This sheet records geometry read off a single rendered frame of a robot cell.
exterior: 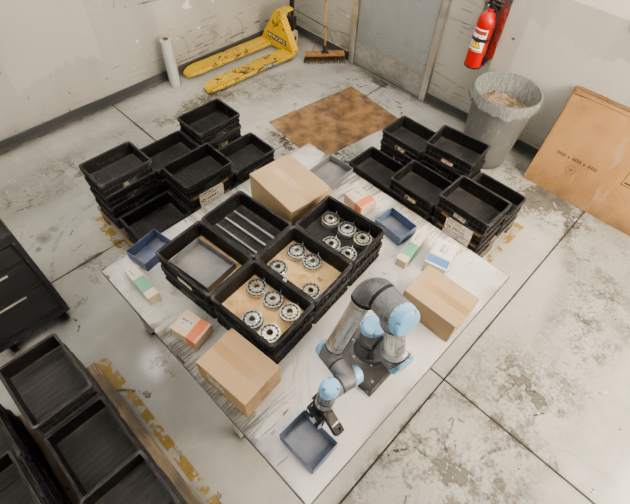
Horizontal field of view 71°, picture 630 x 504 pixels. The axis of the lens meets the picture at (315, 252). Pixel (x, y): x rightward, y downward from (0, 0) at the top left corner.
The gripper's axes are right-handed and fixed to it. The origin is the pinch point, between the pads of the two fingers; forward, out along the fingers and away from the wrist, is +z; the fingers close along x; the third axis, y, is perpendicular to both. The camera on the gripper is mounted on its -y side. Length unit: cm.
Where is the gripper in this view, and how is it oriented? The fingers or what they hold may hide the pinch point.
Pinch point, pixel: (320, 427)
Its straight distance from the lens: 204.0
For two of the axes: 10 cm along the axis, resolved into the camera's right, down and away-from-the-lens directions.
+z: -1.4, 6.8, 7.2
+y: -6.9, -5.9, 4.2
